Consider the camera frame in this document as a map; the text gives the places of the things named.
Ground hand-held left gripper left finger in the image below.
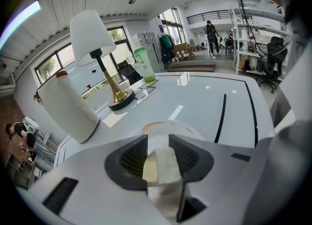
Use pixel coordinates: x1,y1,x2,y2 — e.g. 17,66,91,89
16,134,169,225

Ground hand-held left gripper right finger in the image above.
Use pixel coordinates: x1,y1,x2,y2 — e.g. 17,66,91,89
168,133,263,225

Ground small pale object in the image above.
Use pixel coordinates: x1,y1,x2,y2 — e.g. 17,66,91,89
142,146,184,186

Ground small white plate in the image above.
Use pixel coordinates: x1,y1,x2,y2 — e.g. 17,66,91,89
133,119,207,149

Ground black railing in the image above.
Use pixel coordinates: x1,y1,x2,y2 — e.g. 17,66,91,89
186,9,233,25

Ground white cylindrical container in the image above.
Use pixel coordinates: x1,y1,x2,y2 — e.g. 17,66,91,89
33,70,101,144

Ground glass door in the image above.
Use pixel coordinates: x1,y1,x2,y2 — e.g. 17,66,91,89
158,7,184,47

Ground white shelf rack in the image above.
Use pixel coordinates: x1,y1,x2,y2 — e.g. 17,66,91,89
229,6,293,81

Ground white backpack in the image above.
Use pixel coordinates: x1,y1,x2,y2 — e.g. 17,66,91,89
22,117,40,135

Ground brown cardboard box stack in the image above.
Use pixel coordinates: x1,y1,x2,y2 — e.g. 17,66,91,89
173,43,196,61

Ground green jacket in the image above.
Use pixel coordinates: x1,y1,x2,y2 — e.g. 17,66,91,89
159,33,175,64

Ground wooden platform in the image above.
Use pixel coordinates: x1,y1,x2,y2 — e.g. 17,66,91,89
167,60,217,74

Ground black office chair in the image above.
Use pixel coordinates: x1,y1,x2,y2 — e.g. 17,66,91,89
255,36,289,95
117,62,144,86

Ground whiteboard on stand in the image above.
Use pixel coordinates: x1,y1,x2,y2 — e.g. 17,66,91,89
63,54,122,93

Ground grey metal lockers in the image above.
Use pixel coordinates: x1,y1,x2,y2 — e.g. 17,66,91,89
136,31,166,74

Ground green plastic bottle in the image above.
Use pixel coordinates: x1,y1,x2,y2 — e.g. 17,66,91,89
133,44,156,84

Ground black framed window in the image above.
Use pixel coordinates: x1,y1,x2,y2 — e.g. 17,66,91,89
30,24,130,99

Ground gold stem table lamp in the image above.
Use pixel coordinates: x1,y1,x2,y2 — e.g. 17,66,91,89
69,9,136,112

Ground long ceiling light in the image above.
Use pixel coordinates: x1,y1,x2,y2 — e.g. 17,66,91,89
0,0,41,50

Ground thin black cable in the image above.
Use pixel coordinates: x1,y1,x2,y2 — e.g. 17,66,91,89
235,0,293,57

